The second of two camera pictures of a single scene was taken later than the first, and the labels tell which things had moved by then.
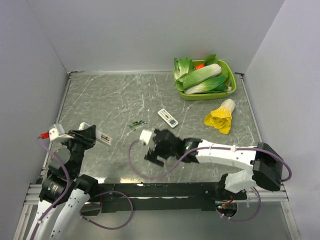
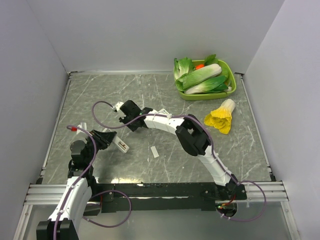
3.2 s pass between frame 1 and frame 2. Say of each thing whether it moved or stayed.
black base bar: stayed
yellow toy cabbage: stayed
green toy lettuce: stayed
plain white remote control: moved
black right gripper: moved
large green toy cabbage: stayed
